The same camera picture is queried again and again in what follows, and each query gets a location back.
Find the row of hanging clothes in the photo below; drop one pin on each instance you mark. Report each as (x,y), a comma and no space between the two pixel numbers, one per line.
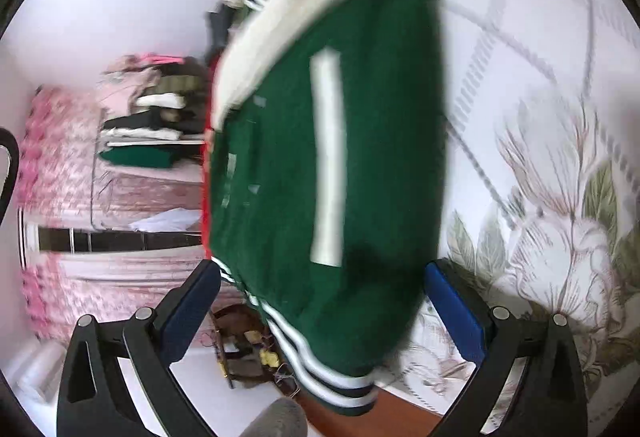
(150,122)

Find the red floral blanket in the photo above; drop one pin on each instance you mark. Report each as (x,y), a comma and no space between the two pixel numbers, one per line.
(206,197)

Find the black folded garment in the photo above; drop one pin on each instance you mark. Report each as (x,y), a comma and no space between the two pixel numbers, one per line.
(220,29)

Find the green and cream varsity jacket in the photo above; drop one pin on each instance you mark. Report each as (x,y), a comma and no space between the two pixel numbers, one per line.
(390,142)

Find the white floral quilted mat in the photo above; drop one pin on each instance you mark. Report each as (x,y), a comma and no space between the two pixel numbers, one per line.
(540,92)

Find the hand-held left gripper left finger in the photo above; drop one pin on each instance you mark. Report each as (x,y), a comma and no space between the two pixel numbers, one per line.
(187,314)

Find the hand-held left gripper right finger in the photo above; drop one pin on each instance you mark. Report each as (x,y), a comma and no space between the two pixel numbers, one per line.
(456,312)

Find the pink floral curtain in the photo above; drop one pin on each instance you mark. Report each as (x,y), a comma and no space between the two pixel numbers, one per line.
(65,157)

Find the white cloth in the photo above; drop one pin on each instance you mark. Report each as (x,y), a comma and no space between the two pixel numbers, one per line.
(167,220)

